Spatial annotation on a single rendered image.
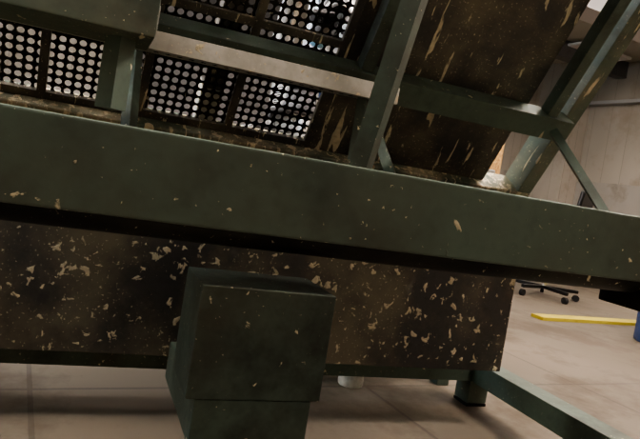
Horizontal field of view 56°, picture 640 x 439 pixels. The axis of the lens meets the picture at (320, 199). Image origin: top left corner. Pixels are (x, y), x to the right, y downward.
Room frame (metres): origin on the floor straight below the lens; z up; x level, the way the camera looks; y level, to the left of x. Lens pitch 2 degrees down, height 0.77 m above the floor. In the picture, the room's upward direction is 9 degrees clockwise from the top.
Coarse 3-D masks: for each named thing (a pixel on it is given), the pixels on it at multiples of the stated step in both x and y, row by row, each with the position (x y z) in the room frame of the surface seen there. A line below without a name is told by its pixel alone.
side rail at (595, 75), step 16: (624, 16) 1.95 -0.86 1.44; (624, 32) 1.96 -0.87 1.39; (608, 48) 1.99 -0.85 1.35; (624, 48) 2.00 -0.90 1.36; (592, 64) 2.04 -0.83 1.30; (608, 64) 2.02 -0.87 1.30; (592, 80) 2.05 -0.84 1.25; (576, 96) 2.09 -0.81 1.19; (592, 96) 2.09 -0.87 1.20; (576, 112) 2.12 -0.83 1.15; (528, 144) 2.28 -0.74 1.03; (544, 144) 2.20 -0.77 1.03; (528, 160) 2.27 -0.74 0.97; (544, 160) 2.22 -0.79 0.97; (512, 176) 2.33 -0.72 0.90; (528, 176) 2.26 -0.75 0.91; (528, 192) 2.31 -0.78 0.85
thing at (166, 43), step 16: (64, 32) 1.24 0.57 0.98; (160, 32) 1.27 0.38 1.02; (160, 48) 1.27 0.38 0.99; (176, 48) 1.28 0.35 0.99; (192, 48) 1.29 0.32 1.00; (208, 48) 1.30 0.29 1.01; (224, 48) 1.32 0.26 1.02; (208, 64) 1.34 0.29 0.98; (224, 64) 1.32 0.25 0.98; (240, 64) 1.33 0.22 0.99; (256, 64) 1.34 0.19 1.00; (272, 64) 1.36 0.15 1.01; (288, 64) 1.37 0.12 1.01; (288, 80) 1.38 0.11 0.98; (304, 80) 1.39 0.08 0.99; (320, 80) 1.40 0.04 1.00; (336, 80) 1.41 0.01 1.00; (352, 80) 1.43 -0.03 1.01; (352, 96) 1.47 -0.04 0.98; (368, 96) 1.45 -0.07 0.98
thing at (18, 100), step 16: (0, 96) 1.66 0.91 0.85; (16, 96) 1.69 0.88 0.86; (64, 112) 1.72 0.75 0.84; (80, 112) 1.73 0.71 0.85; (96, 112) 1.76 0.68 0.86; (112, 112) 1.79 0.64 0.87; (144, 128) 1.80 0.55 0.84; (160, 128) 1.81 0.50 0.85; (176, 128) 1.84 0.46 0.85; (192, 128) 1.87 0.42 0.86; (240, 144) 1.90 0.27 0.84; (256, 144) 1.92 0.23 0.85; (272, 144) 1.96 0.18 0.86; (288, 144) 1.99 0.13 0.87; (336, 160) 2.02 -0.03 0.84; (416, 176) 2.14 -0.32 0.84; (432, 176) 2.16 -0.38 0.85; (448, 176) 2.20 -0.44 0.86; (496, 176) 2.34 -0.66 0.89; (512, 192) 2.29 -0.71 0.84
